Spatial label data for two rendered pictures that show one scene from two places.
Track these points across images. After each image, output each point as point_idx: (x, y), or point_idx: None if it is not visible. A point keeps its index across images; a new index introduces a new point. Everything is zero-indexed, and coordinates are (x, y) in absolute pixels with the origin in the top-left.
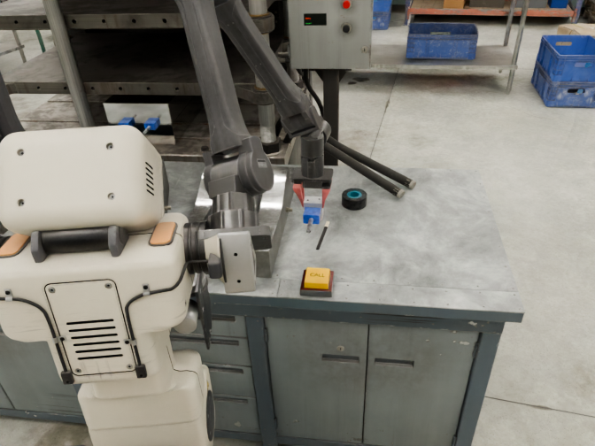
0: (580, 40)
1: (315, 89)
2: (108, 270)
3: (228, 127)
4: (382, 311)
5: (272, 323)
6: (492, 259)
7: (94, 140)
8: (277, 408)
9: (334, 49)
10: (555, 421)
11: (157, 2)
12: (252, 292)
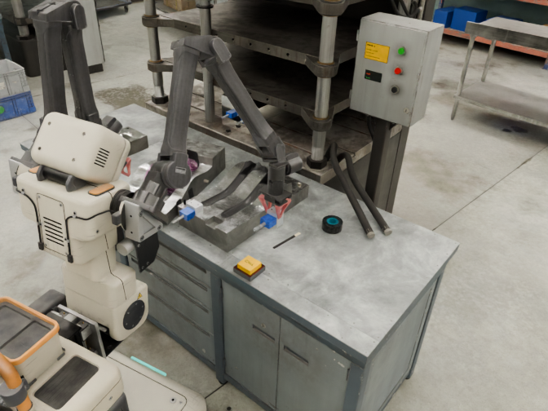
0: None
1: (466, 126)
2: (60, 196)
3: (169, 143)
4: (277, 307)
5: (225, 285)
6: (387, 311)
7: (79, 128)
8: (226, 351)
9: (383, 103)
10: None
11: (278, 33)
12: (208, 256)
